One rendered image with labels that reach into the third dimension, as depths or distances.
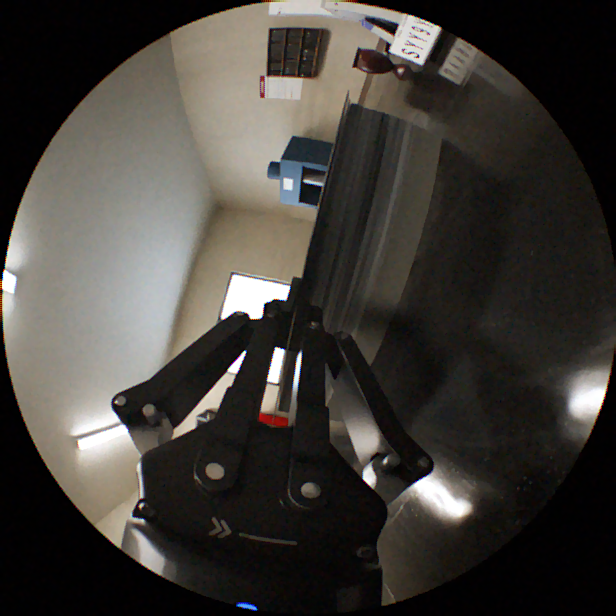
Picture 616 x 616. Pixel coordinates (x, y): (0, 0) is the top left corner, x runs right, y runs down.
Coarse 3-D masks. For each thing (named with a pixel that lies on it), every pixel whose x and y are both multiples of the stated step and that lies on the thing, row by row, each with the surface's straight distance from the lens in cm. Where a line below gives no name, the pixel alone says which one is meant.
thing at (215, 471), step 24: (264, 312) 14; (264, 336) 12; (264, 360) 10; (240, 384) 9; (264, 384) 10; (240, 408) 8; (216, 432) 7; (240, 432) 7; (216, 456) 7; (240, 456) 7; (216, 480) 6
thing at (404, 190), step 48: (384, 144) 22; (432, 144) 25; (336, 192) 20; (384, 192) 21; (432, 192) 23; (336, 240) 21; (384, 240) 21; (336, 288) 22; (384, 288) 23; (288, 384) 29
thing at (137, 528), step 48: (192, 432) 8; (288, 432) 8; (144, 480) 8; (192, 480) 7; (240, 480) 7; (336, 480) 8; (144, 528) 6; (192, 528) 7; (240, 528) 7; (288, 528) 7; (336, 528) 7; (192, 576) 5; (240, 576) 4; (288, 576) 5; (336, 576) 5
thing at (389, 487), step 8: (392, 456) 9; (368, 464) 10; (376, 464) 9; (384, 464) 9; (392, 464) 9; (368, 472) 9; (376, 472) 9; (384, 472) 9; (392, 472) 9; (368, 480) 9; (376, 480) 9; (384, 480) 9; (392, 480) 9; (400, 480) 9; (376, 488) 9; (384, 488) 9; (392, 488) 9; (400, 488) 9; (384, 496) 9; (392, 496) 9
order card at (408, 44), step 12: (408, 24) 41; (420, 24) 41; (432, 24) 41; (396, 36) 41; (408, 36) 40; (420, 36) 40; (432, 36) 40; (396, 48) 41; (408, 48) 40; (420, 48) 40; (420, 60) 40
